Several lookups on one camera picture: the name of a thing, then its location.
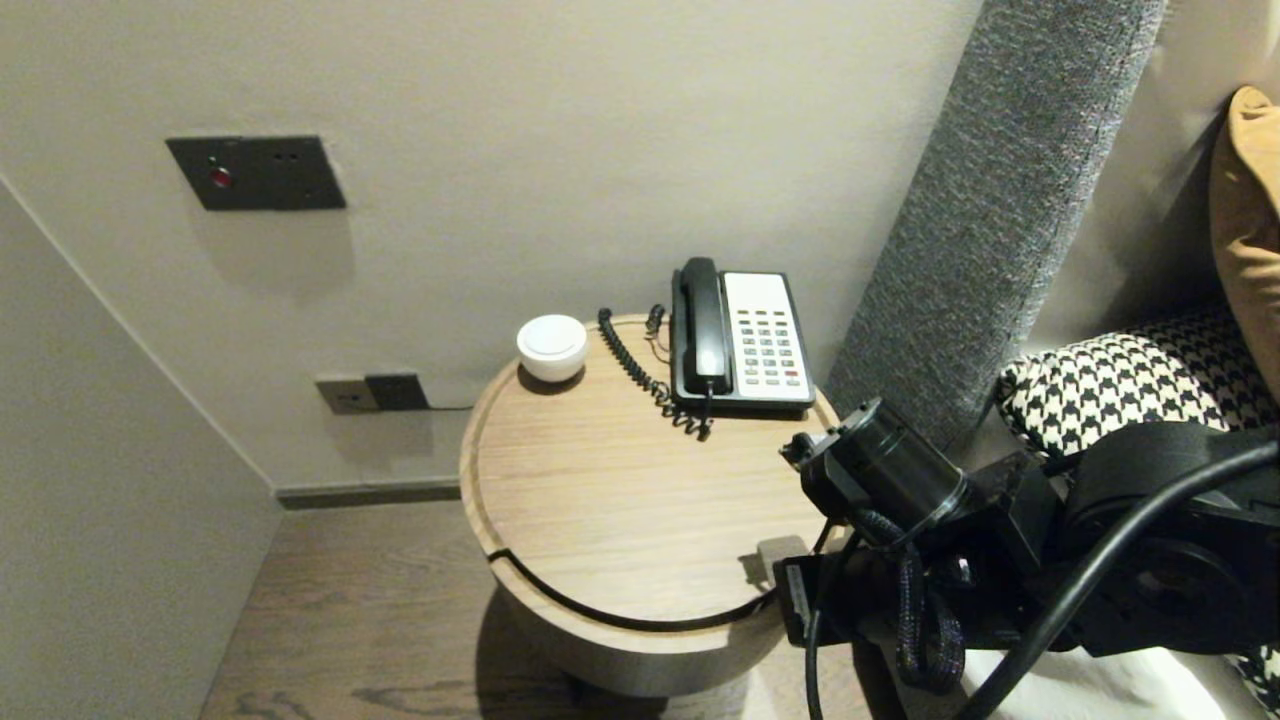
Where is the dark grey bed base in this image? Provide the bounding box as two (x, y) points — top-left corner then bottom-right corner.
(845, 640), (906, 720)

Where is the black and white desk telephone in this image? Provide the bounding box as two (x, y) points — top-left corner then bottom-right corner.
(670, 270), (817, 415)

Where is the houndstooth black and white pillow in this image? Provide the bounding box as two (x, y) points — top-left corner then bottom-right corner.
(997, 305), (1280, 706)

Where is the mustard yellow cushion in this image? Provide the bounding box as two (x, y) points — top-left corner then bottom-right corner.
(1208, 85), (1280, 401)

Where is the black telephone handset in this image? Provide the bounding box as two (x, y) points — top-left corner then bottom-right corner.
(679, 257), (733, 396)

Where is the dark wall switch panel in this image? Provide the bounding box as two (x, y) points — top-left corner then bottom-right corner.
(166, 135), (348, 212)

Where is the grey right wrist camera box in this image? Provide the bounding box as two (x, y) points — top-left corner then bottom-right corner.
(757, 536), (811, 584)

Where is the white bed sheet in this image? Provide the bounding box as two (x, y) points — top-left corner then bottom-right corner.
(870, 640), (1246, 720)

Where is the brown skirting board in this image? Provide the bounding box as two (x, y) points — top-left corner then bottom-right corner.
(275, 481), (463, 512)

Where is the beige upholstered headboard panel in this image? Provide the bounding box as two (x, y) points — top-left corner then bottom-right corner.
(1020, 0), (1280, 356)

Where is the black coiled telephone cord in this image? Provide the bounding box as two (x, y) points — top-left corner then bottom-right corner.
(598, 305), (713, 442)

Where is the grey upholstered headboard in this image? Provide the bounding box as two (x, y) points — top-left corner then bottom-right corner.
(825, 0), (1169, 451)

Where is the round wooden nightstand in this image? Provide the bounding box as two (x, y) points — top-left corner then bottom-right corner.
(458, 313), (851, 698)

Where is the white round puck device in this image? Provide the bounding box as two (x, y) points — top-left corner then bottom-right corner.
(516, 313), (589, 383)

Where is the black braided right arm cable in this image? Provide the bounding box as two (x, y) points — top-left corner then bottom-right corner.
(850, 510), (969, 696)

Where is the grey wall socket plate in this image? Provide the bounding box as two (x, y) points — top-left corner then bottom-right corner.
(315, 376), (379, 416)

